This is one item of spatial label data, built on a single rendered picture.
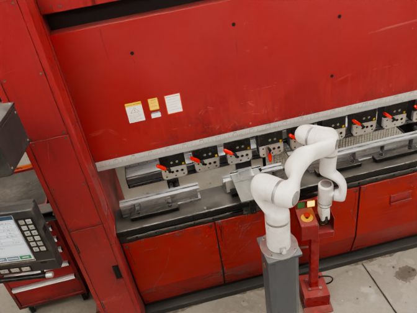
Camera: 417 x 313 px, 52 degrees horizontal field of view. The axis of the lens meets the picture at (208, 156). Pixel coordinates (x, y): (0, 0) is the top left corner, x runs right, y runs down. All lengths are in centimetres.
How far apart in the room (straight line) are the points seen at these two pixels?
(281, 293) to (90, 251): 110
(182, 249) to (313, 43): 149
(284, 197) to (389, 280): 170
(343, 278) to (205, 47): 201
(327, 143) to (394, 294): 156
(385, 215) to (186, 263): 142
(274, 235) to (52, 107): 119
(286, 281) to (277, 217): 44
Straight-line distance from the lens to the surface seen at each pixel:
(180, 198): 272
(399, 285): 344
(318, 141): 213
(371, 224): 326
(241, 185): 260
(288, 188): 192
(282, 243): 215
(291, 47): 238
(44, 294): 349
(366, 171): 291
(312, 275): 309
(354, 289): 336
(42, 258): 206
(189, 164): 290
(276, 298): 242
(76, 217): 247
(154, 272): 297
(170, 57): 223
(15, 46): 201
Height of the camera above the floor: 266
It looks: 35 degrees down
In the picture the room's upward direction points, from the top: 9 degrees counter-clockwise
